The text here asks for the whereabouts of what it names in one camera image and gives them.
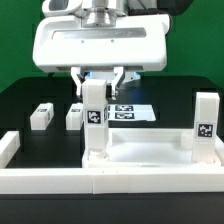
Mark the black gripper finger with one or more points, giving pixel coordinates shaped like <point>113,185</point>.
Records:
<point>119,73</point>
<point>77,76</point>

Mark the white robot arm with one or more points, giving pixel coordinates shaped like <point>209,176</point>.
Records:
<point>94,13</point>

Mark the fiducial marker sheet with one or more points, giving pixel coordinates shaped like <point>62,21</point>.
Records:
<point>130,112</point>

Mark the white U-shaped obstacle fence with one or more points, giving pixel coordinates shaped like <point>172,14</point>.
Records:
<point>102,180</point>

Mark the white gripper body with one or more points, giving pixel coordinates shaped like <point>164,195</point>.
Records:
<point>137,43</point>

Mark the white desk tabletop panel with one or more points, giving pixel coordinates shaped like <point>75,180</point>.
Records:
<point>151,147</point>

